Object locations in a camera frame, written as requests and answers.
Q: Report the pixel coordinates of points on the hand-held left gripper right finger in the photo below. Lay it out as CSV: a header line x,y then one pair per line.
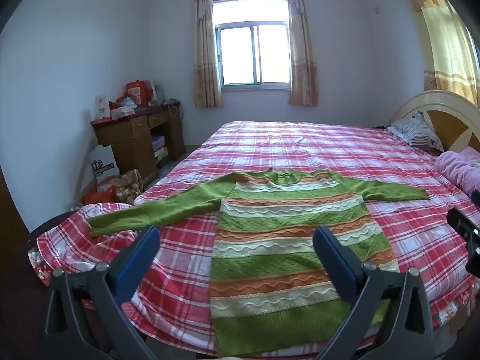
x,y
335,262

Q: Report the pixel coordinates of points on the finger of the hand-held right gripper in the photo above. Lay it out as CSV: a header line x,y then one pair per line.
x,y
463,223

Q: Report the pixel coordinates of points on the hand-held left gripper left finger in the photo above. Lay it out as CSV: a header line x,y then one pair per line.
x,y
137,262

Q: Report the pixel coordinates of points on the green orange striped knit sweater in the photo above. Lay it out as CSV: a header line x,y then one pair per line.
x,y
281,232

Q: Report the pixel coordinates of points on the pink blanket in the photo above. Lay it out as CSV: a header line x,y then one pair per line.
x,y
459,168

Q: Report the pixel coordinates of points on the red plastic bag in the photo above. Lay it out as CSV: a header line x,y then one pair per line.
x,y
99,197

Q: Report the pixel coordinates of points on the floral fabric bag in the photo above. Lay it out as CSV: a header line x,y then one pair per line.
x,y
129,186

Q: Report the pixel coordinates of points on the white paper bag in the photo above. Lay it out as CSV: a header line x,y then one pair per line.
x,y
104,163

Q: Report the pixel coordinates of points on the grey patterned pillow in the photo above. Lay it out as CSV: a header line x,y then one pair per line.
x,y
416,129

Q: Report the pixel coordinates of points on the cream wooden headboard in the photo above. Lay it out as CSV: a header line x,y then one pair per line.
x,y
450,116

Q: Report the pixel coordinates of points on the stack of books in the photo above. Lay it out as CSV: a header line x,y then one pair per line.
x,y
160,152

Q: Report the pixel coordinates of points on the bed with red plaid sheet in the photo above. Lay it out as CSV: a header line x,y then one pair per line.
x,y
300,150

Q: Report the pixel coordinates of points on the brown wooden desk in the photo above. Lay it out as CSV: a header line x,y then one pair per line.
x,y
131,142

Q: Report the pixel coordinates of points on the red and white package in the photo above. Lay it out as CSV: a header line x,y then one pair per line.
x,y
122,107

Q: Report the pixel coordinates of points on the white card box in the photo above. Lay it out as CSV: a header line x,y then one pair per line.
x,y
102,108

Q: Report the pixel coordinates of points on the red gift box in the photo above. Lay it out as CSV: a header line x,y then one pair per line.
x,y
137,93

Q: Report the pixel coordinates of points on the yellow curtain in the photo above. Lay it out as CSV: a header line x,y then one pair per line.
x,y
446,37

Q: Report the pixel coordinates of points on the beige patterned curtain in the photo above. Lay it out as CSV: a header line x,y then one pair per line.
x,y
206,52
302,52

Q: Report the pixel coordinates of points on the window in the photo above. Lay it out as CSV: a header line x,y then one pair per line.
x,y
253,45

